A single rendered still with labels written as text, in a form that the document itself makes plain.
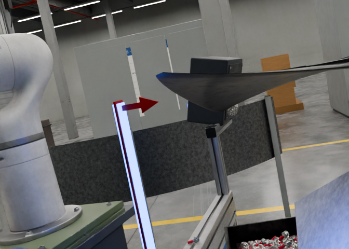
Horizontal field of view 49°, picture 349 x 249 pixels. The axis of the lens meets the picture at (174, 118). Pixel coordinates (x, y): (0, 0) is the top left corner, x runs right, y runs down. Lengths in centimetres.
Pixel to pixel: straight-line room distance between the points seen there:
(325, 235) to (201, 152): 186
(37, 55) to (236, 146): 176
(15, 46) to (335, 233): 69
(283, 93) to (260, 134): 603
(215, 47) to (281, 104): 410
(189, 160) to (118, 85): 462
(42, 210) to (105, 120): 613
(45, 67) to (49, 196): 28
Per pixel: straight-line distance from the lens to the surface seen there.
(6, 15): 270
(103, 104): 694
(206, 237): 87
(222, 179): 110
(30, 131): 86
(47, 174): 87
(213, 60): 110
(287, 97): 861
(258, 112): 259
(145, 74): 667
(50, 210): 88
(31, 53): 88
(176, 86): 50
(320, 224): 53
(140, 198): 59
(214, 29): 478
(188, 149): 230
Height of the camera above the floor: 121
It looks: 6 degrees down
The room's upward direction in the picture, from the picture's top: 11 degrees counter-clockwise
